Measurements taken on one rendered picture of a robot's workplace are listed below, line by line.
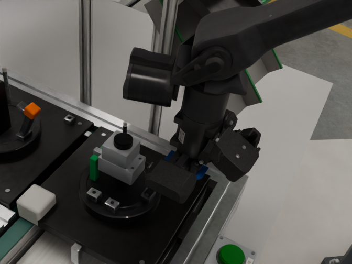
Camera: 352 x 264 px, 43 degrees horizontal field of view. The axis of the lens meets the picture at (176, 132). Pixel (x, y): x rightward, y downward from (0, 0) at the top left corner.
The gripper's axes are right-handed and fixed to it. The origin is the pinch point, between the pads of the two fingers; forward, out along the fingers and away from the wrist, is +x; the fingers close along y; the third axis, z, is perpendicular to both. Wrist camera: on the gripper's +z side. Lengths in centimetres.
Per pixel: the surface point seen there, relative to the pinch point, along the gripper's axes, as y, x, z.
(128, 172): -2.4, 3.5, -8.7
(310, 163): 38.8, 22.8, 16.8
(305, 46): 249, 109, -11
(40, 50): 37, 23, -60
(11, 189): -9.9, 11.9, -26.1
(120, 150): -1.8, 0.3, -10.7
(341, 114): 188, 109, 27
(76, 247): -12.9, 12.2, -10.8
